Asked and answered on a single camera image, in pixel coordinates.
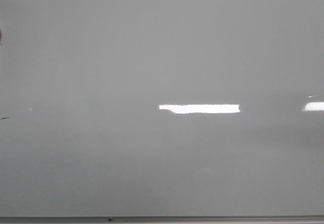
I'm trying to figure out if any white whiteboard surface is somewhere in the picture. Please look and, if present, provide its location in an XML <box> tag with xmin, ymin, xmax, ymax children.
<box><xmin>1</xmin><ymin>0</ymin><xmax>323</xmax><ymax>216</ymax></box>

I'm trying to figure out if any grey aluminium whiteboard frame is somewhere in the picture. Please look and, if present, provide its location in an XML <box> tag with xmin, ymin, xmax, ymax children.
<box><xmin>1</xmin><ymin>215</ymin><xmax>323</xmax><ymax>223</ymax></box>

